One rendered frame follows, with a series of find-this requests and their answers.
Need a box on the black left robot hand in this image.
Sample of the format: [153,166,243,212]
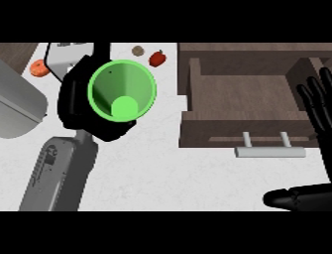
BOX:
[56,43,137,143]

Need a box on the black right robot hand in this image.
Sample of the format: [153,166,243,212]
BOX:
[261,66,332,212]

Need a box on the green cup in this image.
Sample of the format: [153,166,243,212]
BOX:
[85,59,158,123]

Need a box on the brown wooden drawer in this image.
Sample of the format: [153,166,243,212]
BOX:
[177,43,332,149]

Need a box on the orange fruit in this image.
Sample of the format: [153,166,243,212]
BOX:
[29,59,51,78]

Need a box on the large grey appliance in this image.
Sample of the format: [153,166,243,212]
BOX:
[0,43,48,140]

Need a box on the brown potato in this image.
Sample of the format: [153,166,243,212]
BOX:
[130,45,146,58]

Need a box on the red apple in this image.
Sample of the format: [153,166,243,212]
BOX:
[147,50,168,68]

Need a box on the grey drawer handle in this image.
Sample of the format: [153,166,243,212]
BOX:
[235,131,307,159]

